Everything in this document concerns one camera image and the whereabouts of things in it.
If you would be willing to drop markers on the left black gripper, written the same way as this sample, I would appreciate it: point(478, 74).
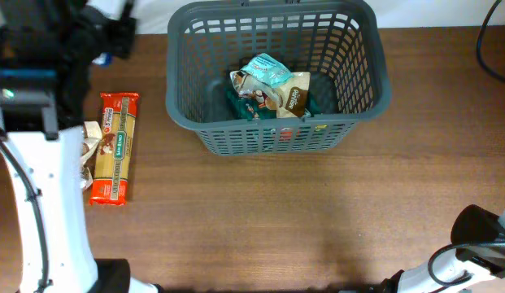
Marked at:
point(124, 45)

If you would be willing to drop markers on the blue pasta pack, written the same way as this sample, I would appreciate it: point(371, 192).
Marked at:
point(103, 60)

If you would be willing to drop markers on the beige clear wrapper bag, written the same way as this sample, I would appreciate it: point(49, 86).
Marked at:
point(92, 135)

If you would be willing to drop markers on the San Remo spaghetti pack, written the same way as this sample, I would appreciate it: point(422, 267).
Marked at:
point(114, 151)

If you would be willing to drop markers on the green Nescafe coffee bag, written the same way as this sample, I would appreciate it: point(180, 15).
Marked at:
point(251, 109)

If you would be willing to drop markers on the light teal tissue pack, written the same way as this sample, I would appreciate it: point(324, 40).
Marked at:
point(268, 70)

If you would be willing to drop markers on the beige brown snack bag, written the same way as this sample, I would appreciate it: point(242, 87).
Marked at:
point(292, 96)

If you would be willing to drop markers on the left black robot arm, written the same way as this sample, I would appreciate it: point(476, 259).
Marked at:
point(46, 49)

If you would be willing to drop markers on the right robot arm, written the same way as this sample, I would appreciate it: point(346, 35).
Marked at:
point(476, 254)

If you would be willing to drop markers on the grey plastic shopping basket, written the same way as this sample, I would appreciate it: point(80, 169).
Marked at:
point(337, 42)

